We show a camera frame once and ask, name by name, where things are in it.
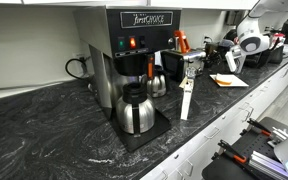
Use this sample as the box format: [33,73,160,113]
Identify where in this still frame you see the metal wall dispenser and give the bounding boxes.
[225,9,249,27]

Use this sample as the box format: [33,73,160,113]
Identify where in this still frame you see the steel carafe black lid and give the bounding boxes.
[115,81,157,136]

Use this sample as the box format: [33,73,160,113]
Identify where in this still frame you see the aluminium profile rails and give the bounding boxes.
[248,149,288,180]

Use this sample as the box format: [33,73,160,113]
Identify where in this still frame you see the bread slice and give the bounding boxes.
[214,73,234,86]

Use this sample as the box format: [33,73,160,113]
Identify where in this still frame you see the white carton box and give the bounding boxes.
[179,76,196,121]

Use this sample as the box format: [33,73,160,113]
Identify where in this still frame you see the orange faucet lever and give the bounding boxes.
[173,29,192,54]

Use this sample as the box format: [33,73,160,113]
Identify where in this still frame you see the steel carafe orange handle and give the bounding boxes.
[139,54,170,99]

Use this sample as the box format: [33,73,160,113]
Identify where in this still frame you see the brown glass jar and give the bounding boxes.
[205,42,218,60]

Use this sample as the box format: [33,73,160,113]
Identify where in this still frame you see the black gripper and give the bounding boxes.
[213,44,231,67]

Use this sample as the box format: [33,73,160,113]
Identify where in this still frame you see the silver metal bottle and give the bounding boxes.
[235,53,248,75]

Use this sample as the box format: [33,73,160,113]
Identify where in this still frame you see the white lower drawer cabinet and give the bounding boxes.
[140,49,288,180]

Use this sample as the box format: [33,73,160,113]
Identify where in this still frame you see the small clear glass jar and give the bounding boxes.
[185,65,198,80]

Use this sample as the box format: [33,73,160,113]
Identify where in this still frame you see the white square plate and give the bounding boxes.
[209,73,250,89]

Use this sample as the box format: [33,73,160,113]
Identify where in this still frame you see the black perforated robot table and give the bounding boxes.
[201,116,288,180]

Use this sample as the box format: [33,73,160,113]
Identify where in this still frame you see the white upper cabinet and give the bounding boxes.
[0,0,262,11]

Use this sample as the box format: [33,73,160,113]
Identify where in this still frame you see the black orange bar clamp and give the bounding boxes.
[246,117,274,138]
[216,138,249,165]

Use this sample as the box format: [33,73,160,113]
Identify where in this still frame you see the white wall outlet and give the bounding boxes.
[75,52,87,61]

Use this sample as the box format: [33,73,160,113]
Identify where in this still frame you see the black steel coffee maker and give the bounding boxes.
[73,4,184,153]

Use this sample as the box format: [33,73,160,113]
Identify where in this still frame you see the chrome black bread toaster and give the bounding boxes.
[160,48,208,83]

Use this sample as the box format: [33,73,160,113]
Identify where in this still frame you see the black storage container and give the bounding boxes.
[269,44,285,65]

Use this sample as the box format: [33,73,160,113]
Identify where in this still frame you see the black power cord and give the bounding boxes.
[65,56,92,81]

